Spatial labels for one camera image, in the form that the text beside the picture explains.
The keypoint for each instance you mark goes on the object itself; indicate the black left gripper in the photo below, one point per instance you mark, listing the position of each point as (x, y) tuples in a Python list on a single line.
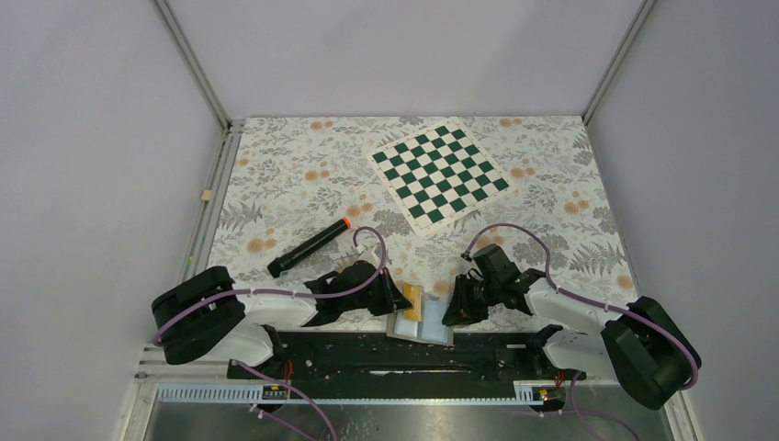
[(392, 299)]

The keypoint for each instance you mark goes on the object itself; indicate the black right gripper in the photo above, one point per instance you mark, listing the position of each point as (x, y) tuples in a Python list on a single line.
[(461, 310)]

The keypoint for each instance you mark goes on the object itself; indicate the grey leather card holder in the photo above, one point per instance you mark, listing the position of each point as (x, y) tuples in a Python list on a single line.
[(429, 330)]

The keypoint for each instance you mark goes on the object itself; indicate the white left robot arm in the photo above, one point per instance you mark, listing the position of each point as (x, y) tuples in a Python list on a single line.
[(207, 316)]

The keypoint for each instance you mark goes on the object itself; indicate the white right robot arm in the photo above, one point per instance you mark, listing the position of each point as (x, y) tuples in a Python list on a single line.
[(638, 345)]

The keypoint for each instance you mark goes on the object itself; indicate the black marker orange cap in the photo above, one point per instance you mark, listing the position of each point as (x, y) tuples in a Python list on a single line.
[(293, 257)]

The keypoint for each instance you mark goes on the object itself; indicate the green white chessboard mat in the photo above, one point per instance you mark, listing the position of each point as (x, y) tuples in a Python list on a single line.
[(439, 174)]

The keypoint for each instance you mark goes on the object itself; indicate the floral tablecloth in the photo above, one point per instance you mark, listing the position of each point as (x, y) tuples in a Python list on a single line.
[(293, 177)]

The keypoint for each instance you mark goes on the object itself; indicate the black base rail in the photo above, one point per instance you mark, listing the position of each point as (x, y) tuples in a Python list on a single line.
[(364, 367)]

